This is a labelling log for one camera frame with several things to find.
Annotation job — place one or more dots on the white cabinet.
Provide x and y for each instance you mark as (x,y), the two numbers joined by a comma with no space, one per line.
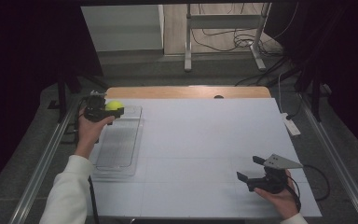
(122,28)

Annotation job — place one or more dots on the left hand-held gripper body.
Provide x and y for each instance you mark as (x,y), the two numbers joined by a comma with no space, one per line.
(95,109)

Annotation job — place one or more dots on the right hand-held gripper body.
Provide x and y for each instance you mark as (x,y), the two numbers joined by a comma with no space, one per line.
(272,179)

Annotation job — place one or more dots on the white power strip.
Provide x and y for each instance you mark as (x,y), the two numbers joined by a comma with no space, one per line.
(291,125)

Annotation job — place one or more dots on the dark curtain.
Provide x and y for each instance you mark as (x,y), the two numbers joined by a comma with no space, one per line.
(21,62)
(345,56)

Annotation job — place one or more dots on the black metal stand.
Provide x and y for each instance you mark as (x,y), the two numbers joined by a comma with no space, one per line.
(62,93)
(315,96)

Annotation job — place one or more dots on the yellow tennis ball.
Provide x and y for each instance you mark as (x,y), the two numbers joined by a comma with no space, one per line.
(114,105)

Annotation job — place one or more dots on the clear plastic container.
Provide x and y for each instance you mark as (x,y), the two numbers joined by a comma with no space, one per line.
(119,143)

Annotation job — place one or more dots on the grey metal desk frame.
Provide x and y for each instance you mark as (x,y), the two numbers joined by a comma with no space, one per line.
(223,21)

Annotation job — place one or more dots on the aluminium rail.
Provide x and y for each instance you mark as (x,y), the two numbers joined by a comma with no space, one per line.
(338,161)
(40,165)

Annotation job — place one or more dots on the person's left hand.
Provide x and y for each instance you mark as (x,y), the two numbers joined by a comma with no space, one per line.
(88,133)

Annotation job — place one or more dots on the person's right hand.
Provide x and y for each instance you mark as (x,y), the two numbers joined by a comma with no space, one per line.
(281,202)

